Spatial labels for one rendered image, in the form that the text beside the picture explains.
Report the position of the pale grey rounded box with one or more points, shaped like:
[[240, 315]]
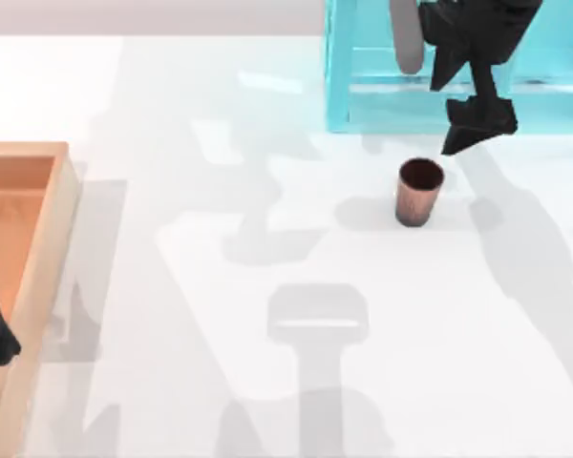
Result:
[[409, 43]]

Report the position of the brown cup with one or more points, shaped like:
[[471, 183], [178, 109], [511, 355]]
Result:
[[414, 205]]

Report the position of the light blue rack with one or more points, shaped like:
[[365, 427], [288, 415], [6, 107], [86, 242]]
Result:
[[336, 71]]

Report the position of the salmon-coloured shallow box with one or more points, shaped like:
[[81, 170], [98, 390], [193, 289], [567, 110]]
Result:
[[26, 229]]

